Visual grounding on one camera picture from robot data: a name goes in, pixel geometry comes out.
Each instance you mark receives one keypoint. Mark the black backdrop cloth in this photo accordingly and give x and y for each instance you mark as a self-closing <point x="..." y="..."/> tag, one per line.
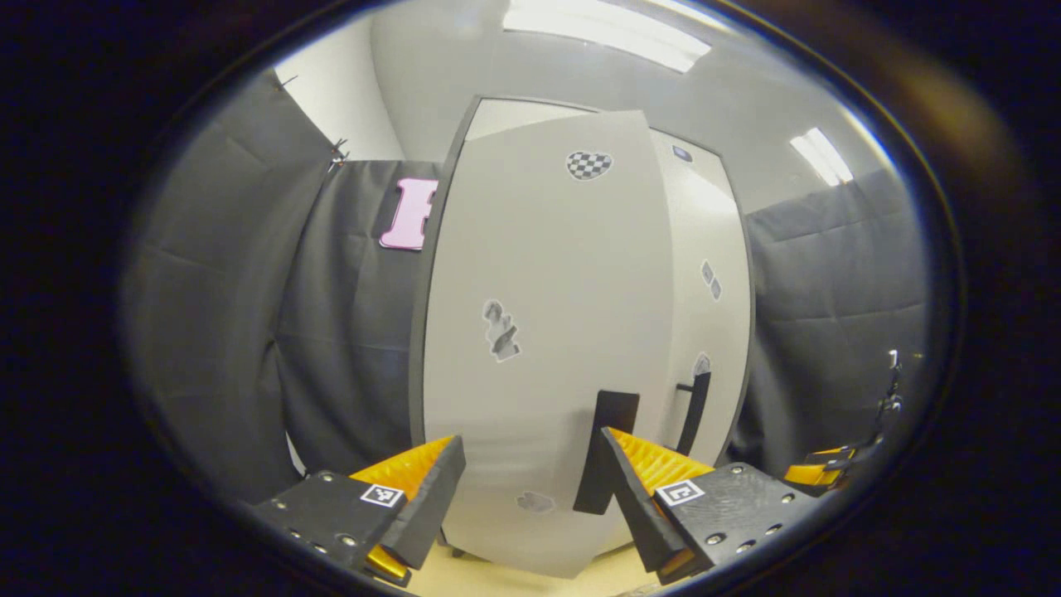
<point x="224" y="315"/>

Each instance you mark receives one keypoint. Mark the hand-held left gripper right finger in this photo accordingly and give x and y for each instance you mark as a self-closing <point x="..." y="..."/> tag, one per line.
<point x="638" y="514"/>

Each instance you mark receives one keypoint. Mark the grey cabinet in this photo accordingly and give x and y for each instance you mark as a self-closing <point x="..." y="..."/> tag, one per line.
<point x="417" y="348"/>

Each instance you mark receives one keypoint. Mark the ceiling light panel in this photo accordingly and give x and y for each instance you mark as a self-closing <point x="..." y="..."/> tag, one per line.
<point x="605" y="33"/>
<point x="821" y="156"/>

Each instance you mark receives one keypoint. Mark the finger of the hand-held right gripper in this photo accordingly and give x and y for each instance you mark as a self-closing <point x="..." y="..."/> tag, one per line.
<point x="808" y="473"/>

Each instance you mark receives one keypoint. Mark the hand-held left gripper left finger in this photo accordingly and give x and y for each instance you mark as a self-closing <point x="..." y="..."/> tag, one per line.
<point x="431" y="506"/>

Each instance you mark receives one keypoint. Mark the grey cabinet door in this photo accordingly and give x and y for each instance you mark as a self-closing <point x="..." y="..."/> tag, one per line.
<point x="713" y="240"/>
<point x="539" y="274"/>

